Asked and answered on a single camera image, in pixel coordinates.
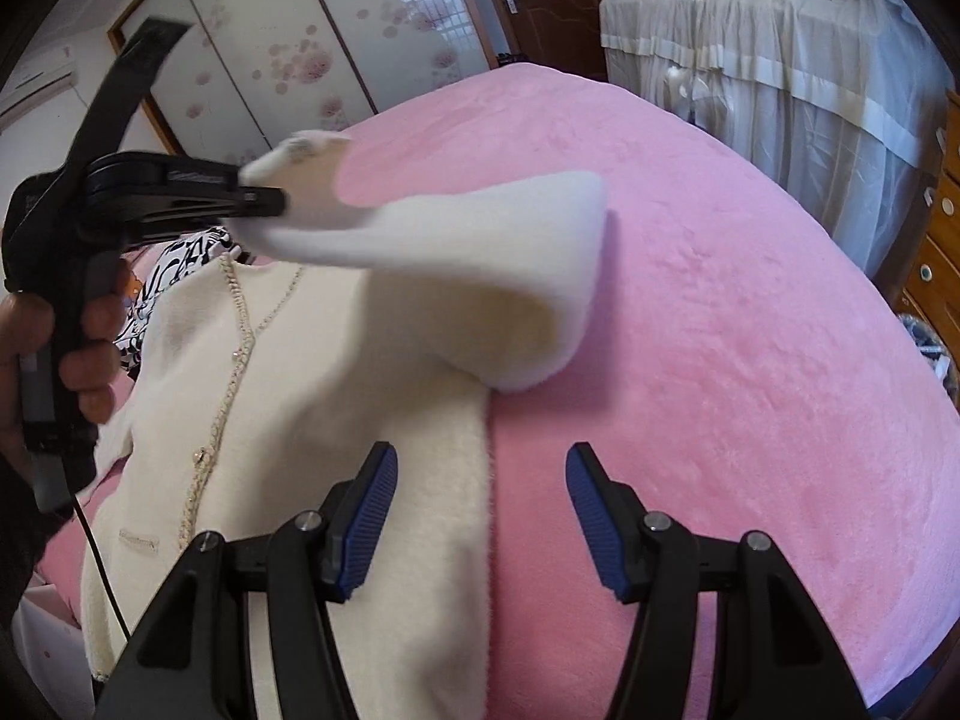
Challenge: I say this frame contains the cream fuzzy cardigan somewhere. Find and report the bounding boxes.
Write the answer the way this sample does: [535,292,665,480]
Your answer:
[80,132,607,718]

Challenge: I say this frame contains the person's left hand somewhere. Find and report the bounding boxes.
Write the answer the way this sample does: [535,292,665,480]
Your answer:
[0,259,130,483]

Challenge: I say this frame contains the black white patterned folded garment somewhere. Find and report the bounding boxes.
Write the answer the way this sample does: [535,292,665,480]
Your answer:
[116,226,254,380]

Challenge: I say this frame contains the white air conditioner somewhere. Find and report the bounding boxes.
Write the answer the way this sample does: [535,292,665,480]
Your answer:
[0,44,76,128]

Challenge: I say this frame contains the floral sliding wardrobe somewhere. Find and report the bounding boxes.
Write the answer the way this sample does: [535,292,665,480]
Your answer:
[109,0,493,164]

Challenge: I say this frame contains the pink plush bed blanket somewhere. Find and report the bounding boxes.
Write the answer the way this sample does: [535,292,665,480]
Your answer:
[35,60,960,720]

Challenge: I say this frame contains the wooden drawer cabinet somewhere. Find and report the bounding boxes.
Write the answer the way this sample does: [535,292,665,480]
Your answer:
[895,91,960,364]

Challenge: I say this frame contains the beige lace covered furniture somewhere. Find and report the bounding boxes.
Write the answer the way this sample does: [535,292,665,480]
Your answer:
[601,0,953,275]

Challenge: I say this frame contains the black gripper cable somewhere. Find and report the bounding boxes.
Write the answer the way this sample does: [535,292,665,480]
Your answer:
[70,492,137,639]

